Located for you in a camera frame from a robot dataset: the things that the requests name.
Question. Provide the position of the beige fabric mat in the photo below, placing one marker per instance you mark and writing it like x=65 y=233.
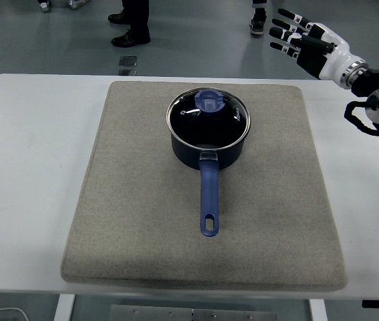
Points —
x=142 y=217

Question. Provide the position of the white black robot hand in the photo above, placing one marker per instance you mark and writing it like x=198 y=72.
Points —
x=334 y=53

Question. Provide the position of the white table leg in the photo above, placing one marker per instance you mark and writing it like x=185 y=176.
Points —
x=63 y=307
x=319 y=311

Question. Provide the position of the glass pot lid blue knob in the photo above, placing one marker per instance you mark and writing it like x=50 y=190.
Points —
x=189 y=123

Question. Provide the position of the square metal floor plate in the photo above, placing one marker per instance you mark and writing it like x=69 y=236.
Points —
x=127 y=72
x=128 y=61

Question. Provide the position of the person with light shoes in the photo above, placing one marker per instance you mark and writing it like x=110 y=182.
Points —
x=44 y=6

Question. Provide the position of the person with black shoes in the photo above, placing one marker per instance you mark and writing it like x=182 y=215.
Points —
x=135 y=20

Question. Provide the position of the grey metal plate with screws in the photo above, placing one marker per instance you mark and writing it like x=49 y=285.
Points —
x=192 y=314

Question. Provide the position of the person with black white sneakers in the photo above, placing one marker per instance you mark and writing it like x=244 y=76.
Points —
x=258 y=23

